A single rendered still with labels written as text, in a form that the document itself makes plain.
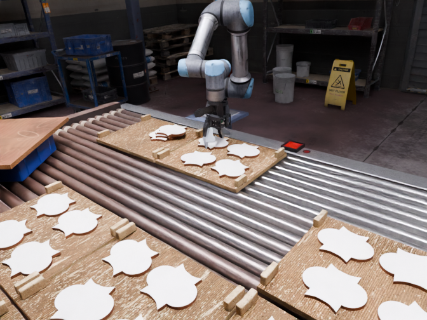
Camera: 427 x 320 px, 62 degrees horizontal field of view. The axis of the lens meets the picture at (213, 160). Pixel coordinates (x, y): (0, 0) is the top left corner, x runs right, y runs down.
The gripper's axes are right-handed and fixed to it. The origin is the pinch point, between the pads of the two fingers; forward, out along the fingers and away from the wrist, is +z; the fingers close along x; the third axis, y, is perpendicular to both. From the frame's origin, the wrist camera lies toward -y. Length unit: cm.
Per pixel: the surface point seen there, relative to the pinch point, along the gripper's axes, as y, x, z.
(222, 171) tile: 20.3, -19.4, -1.0
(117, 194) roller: -3.6, -49.5, 2.6
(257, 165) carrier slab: 27.3, -6.6, 0.0
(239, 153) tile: 16.9, -4.1, -0.9
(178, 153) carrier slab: -6.3, -15.4, 0.8
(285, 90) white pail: -140, 328, 79
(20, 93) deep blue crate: -432, 93, 71
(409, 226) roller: 82, -11, 1
